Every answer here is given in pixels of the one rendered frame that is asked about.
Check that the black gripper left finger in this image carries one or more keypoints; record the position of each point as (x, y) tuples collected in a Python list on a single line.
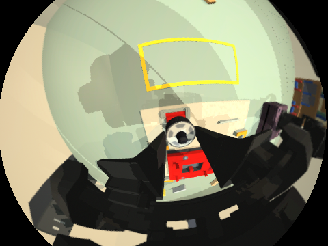
[(149, 166)]

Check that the orange flat bar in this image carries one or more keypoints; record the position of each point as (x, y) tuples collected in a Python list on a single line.
[(210, 1)]

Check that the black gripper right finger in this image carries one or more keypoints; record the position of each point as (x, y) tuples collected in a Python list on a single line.
[(225, 153)]

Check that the yellow rectangular outline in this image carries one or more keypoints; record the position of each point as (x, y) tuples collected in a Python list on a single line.
[(145, 74)]

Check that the black wheel with grey hub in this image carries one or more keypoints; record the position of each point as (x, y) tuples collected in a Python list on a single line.
[(179, 124)]

